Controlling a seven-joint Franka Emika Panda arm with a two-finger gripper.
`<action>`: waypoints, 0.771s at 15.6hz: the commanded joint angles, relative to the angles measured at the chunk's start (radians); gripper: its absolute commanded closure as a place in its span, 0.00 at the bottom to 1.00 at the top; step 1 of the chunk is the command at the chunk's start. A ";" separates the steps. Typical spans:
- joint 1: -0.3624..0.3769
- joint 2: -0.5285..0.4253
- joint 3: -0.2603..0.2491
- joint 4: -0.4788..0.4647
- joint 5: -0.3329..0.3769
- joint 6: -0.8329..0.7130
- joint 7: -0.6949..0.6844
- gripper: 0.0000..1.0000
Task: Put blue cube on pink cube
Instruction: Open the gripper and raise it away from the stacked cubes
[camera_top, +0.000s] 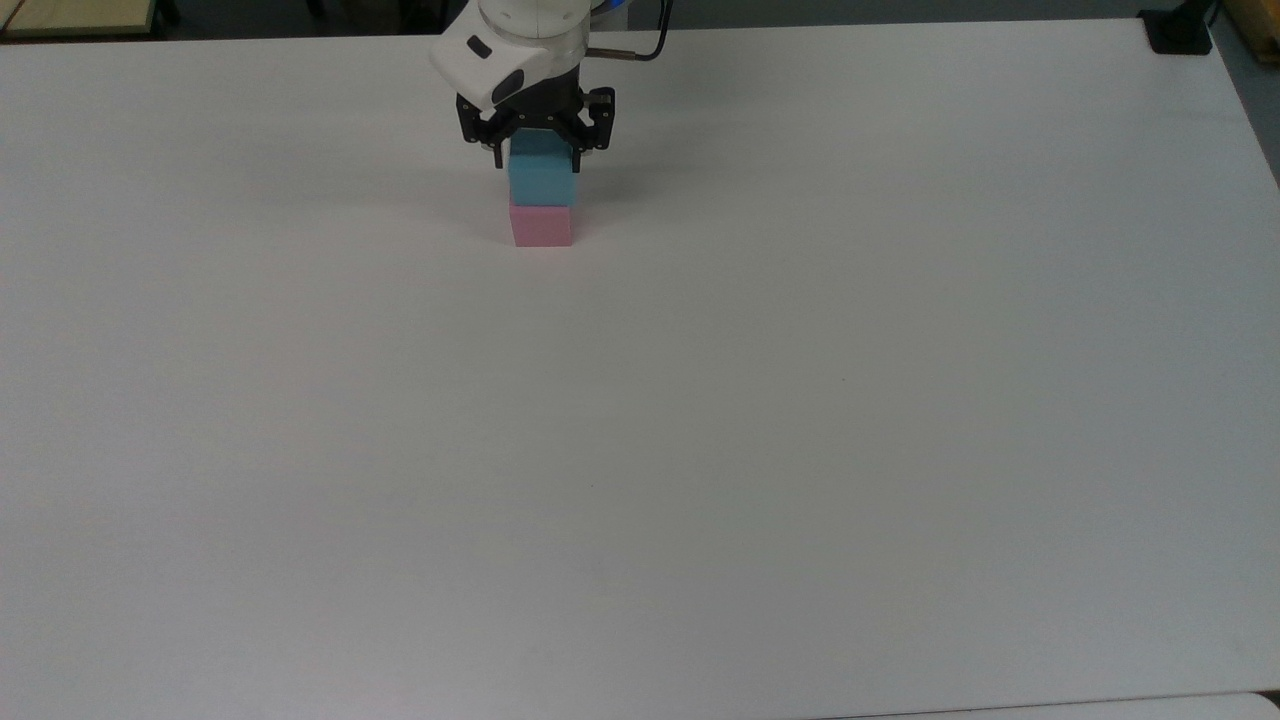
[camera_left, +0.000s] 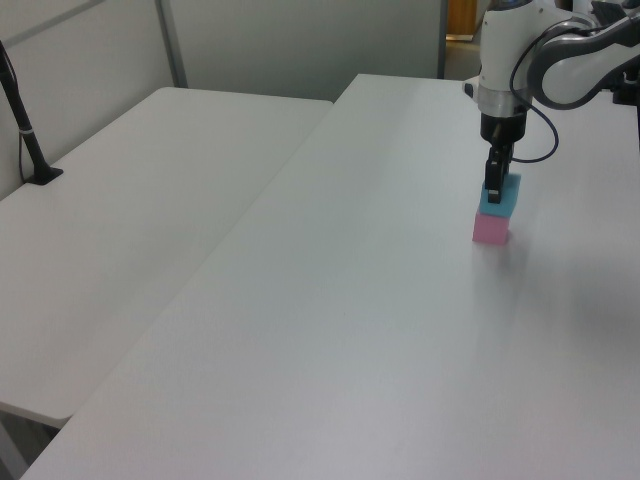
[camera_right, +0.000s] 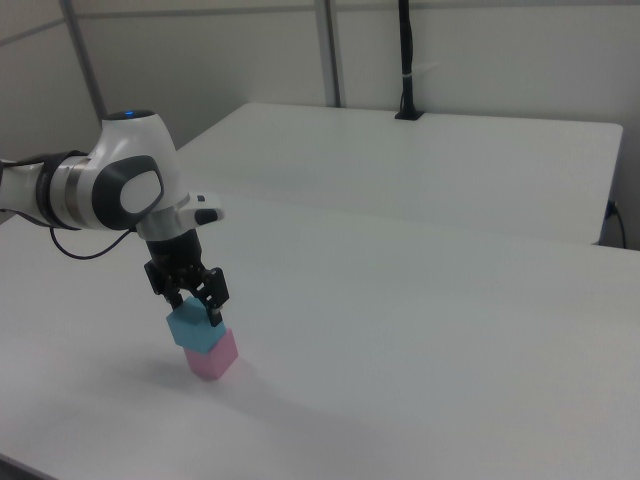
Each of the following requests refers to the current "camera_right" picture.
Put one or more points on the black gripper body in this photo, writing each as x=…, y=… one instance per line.
x=175, y=265

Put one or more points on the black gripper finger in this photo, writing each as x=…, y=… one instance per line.
x=217, y=295
x=175, y=299

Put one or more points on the blue cube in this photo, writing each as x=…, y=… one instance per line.
x=192, y=327

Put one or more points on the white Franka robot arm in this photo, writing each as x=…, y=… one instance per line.
x=130, y=165

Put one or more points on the pink cube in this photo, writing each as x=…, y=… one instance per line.
x=220, y=357

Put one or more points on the grey partition frame post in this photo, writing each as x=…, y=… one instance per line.
x=334, y=55
x=87, y=70

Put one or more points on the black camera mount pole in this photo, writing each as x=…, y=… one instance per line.
x=409, y=60

